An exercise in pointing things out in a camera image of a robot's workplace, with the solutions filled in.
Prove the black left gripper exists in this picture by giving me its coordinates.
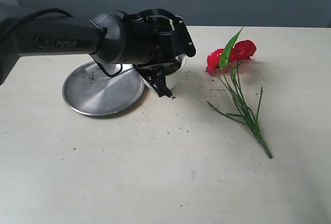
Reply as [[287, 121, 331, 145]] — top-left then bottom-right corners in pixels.
[[129, 9, 196, 98]]

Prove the artificial red flower stem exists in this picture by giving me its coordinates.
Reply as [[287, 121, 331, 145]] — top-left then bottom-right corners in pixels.
[[206, 27, 273, 159]]

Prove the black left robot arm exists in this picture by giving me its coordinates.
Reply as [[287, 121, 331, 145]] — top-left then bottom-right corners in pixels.
[[1, 4, 196, 97]]

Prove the white scalloped flower pot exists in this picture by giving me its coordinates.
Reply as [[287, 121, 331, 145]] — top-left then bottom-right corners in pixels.
[[165, 54, 187, 90]]

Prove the round stainless steel plate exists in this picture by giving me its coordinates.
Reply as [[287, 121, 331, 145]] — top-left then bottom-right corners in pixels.
[[62, 62, 145, 116]]

